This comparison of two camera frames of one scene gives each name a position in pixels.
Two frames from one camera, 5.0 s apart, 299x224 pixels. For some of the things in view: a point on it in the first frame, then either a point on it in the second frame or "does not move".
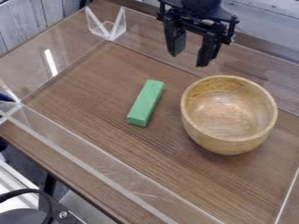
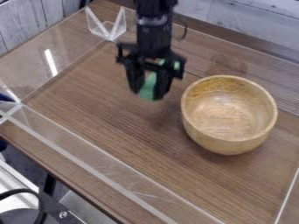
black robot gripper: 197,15 -> 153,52
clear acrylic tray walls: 161,110 does not move
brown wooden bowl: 229,114 does not move
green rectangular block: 143,108 -> 146,91
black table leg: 51,184 does not move
